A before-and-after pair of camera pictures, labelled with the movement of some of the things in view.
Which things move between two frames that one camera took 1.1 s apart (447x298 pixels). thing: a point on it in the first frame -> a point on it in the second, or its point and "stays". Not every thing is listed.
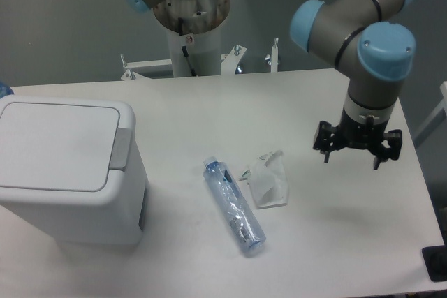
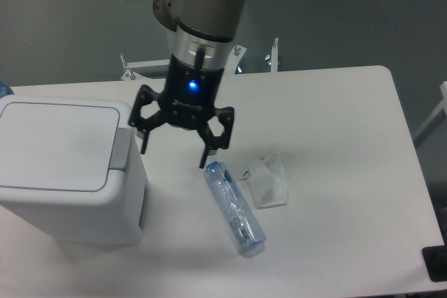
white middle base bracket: x=230 y=60 stays
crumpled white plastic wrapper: x=267 y=179 stays
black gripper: x=352 y=133 -> x=188 y=100
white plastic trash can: x=71 y=165 stays
